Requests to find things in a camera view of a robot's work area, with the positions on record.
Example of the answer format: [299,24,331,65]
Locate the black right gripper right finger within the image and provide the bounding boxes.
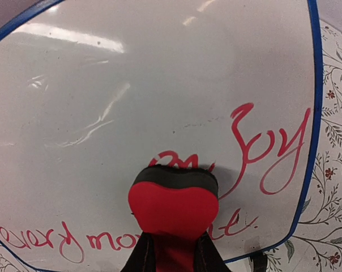
[193,232,231,272]

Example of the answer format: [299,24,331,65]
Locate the small whiteboard blue frame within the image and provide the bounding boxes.
[0,1,322,271]

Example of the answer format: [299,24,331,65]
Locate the red whiteboard eraser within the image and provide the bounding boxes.
[128,165,219,271]

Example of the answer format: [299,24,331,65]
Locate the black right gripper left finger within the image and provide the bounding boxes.
[121,232,156,272]

